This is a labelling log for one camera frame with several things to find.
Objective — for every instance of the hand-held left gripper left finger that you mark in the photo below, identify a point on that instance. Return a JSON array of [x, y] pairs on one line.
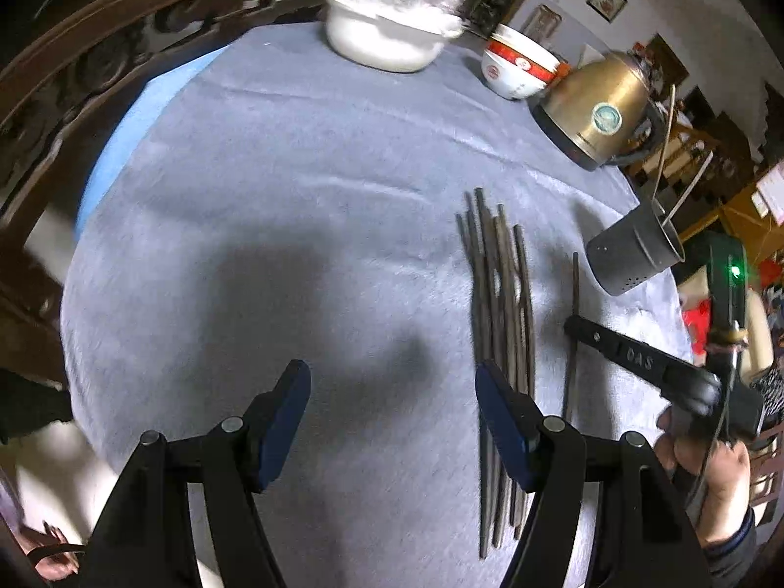
[[282, 429]]

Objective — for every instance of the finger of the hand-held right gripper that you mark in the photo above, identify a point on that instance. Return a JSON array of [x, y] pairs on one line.
[[631, 358]]

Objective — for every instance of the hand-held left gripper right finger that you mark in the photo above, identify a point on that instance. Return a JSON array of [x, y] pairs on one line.
[[505, 422]]

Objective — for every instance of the dark grey chopstick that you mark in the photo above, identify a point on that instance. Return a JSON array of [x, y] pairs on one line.
[[664, 147], [692, 187], [576, 288]]

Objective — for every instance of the dark grey chopstick holder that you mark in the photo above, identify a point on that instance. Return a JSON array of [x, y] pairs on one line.
[[631, 257]]

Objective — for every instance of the pile of dark chopsticks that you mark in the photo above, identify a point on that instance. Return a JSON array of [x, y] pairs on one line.
[[496, 294]]

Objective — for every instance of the person's right hand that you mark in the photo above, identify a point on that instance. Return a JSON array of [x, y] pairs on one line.
[[726, 490]]

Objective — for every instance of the gold electric kettle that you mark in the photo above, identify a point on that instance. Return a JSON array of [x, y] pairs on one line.
[[588, 110]]

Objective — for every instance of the grey tablecloth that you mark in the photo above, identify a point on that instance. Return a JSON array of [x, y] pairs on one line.
[[306, 196]]

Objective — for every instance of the blue cloth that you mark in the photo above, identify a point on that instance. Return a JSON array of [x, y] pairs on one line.
[[135, 128]]

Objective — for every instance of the white ceramic pot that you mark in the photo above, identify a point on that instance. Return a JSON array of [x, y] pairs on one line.
[[380, 37]]

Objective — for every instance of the carved wooden cabinet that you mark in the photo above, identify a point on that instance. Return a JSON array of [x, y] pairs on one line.
[[73, 61]]

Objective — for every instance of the wall calendar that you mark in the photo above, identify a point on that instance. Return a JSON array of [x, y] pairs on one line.
[[773, 196]]

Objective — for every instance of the framed wall picture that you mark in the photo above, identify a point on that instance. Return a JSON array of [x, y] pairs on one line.
[[605, 1]]

